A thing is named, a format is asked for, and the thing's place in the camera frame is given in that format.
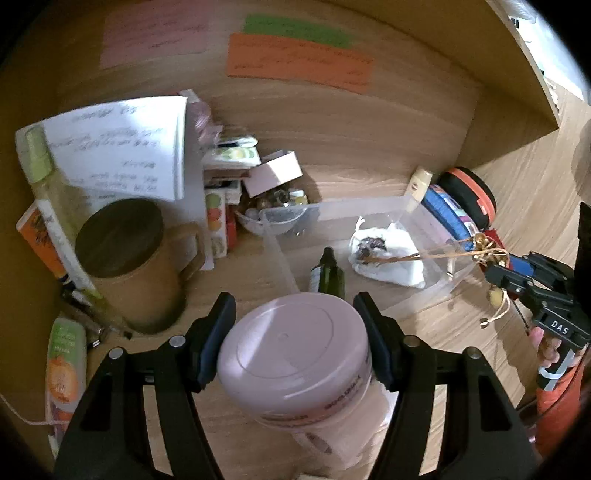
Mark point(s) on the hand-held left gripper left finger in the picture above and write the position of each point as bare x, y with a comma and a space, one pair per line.
213, 344

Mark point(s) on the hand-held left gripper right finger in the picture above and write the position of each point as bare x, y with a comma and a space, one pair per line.
377, 346

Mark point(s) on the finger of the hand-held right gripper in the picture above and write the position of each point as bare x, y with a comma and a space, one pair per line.
505, 278
519, 263

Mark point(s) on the red charm with gold bells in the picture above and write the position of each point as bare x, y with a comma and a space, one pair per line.
482, 244

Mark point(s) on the pink round jar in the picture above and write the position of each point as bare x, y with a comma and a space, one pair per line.
291, 350

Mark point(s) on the clear plastic bin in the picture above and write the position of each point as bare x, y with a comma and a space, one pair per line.
323, 217

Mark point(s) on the person's right forearm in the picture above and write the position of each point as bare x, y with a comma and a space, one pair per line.
563, 410

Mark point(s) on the wooden desktop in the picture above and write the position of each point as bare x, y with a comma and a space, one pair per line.
369, 182

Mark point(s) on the person's right hand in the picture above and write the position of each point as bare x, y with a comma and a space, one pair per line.
545, 348

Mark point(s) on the white plastic bag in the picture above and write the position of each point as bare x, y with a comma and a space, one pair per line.
397, 265

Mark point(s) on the black and orange round case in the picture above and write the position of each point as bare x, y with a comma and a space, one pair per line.
471, 194

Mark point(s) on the dark green bottle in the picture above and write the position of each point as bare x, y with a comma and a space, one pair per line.
327, 277

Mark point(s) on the blue patchwork pencil case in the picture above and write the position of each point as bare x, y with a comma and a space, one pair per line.
445, 212

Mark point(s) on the fruit printed box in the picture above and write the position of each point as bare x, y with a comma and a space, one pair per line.
216, 221

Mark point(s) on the brown mug with lid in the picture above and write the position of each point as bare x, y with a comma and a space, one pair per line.
124, 258

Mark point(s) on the cream tube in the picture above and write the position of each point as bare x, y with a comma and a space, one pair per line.
420, 184

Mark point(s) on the glass bowl of beads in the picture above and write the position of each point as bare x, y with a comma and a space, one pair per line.
272, 217

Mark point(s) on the orange and green tube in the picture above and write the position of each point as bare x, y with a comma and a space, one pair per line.
64, 369

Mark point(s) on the small white box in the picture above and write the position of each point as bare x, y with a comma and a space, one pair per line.
272, 173

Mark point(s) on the orange flat box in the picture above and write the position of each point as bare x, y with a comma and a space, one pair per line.
39, 240

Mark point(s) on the white handwritten paper pad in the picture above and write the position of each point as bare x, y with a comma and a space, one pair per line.
120, 147

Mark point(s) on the pink striped packet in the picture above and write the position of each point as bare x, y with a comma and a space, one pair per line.
201, 115

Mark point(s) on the green capped spray bottle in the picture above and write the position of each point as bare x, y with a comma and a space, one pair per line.
46, 184

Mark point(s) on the orange sticky note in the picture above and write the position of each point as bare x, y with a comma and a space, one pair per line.
295, 57

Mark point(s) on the pink sticky note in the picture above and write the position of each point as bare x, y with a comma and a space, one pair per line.
152, 32

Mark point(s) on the green sticky note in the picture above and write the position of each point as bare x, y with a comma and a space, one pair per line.
295, 30

